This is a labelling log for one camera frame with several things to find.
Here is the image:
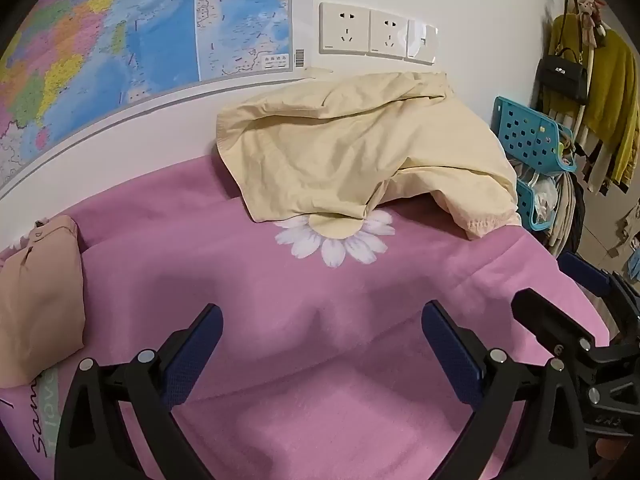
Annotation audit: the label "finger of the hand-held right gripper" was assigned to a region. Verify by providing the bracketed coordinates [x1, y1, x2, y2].
[556, 251, 619, 302]
[511, 287, 597, 357]

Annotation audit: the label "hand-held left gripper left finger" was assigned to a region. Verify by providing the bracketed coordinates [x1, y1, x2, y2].
[52, 303, 224, 480]

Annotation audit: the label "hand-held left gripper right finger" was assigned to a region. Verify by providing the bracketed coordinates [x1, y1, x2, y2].
[421, 300, 596, 480]

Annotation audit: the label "cream jacket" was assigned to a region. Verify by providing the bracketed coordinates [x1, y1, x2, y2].
[216, 67, 523, 241]

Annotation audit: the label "dark hanging clothes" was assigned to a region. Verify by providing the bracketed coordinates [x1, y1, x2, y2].
[547, 170, 587, 261]

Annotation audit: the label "blue plastic basket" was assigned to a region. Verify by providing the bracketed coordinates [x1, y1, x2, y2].
[515, 180, 557, 233]
[492, 96, 578, 173]

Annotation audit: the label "beige hanging garment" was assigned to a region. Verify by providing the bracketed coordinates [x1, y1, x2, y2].
[582, 135, 623, 196]

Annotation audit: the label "pink flower-print bedsheet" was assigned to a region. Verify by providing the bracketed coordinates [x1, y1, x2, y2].
[0, 152, 611, 480]

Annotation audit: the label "beige pink folded garment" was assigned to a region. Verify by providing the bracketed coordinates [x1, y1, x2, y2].
[0, 215, 87, 390]

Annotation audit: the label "yellow-green hanging sweater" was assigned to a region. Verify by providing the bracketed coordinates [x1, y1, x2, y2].
[542, 12, 640, 188]

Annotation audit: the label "black handbag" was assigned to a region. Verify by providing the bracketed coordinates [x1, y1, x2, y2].
[536, 47, 590, 106]

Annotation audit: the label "small plush toy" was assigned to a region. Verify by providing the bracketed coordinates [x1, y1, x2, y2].
[575, 0, 608, 38]

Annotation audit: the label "white wall switch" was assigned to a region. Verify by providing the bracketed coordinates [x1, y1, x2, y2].
[405, 19, 440, 66]

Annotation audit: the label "white wall socket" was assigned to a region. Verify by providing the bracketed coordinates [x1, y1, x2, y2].
[369, 9, 410, 58]
[319, 2, 372, 56]

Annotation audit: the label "colourful wall map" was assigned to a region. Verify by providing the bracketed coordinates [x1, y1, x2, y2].
[0, 0, 307, 196]

